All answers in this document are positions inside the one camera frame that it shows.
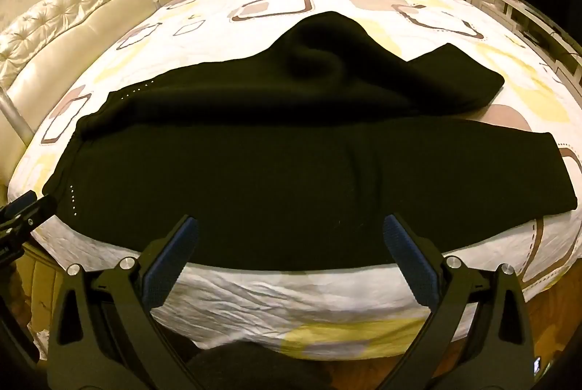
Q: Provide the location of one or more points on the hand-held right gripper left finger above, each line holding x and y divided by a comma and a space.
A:
172, 256

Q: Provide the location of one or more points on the black pants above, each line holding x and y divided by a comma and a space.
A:
273, 172

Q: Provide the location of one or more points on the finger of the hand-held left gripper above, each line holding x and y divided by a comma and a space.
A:
32, 208

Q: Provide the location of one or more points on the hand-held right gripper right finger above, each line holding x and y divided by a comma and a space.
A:
405, 256

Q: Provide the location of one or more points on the printed white bed sheet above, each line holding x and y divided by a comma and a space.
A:
318, 303

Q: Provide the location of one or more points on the cream tufted headboard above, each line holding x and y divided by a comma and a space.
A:
68, 17

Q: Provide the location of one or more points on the white television stand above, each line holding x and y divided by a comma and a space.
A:
536, 26

